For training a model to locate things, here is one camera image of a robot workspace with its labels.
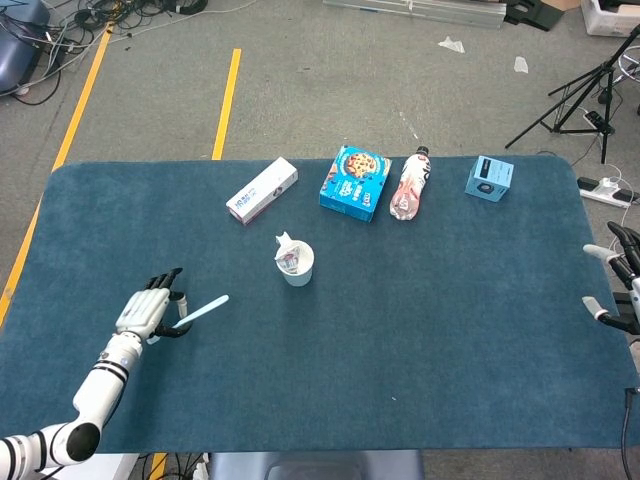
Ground white toothpaste carton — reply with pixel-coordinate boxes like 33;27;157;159
225;156;300;227

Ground black tripod stand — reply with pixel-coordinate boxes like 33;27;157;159
504;24;640;165

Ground blue felt table mat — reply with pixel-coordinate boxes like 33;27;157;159
0;154;621;457

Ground pink label drink bottle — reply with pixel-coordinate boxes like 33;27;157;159
389;145;432;222

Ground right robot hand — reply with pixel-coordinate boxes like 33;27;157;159
581;220;640;336

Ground white storage crate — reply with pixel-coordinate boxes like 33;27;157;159
579;0;640;38

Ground white coiled cable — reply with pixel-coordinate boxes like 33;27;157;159
607;164;640;291

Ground aluminium profile rail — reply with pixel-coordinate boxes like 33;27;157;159
322;0;506;30

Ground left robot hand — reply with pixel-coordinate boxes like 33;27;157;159
114;267;194;339

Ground pale blue plastic cup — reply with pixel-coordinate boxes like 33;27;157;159
274;230;316;288

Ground dark blue machine base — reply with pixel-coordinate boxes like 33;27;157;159
0;0;51;96

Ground white box under table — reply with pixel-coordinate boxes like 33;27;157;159
37;452;139;480

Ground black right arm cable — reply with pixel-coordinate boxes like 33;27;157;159
619;387;640;480

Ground white power strip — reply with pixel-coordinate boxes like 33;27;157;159
578;174;634;209

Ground black floor cable tangle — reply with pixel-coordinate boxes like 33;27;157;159
9;0;209;106

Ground light blue toothbrush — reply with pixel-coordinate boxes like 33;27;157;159
147;294;231;345

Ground black bracket plates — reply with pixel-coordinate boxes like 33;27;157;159
504;0;566;32

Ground white patterned toothpaste tube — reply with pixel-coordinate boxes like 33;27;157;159
276;243;304;274

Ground blue cookie box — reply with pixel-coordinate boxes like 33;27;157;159
318;144;393;224

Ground light blue speaker box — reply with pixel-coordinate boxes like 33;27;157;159
464;154;516;204

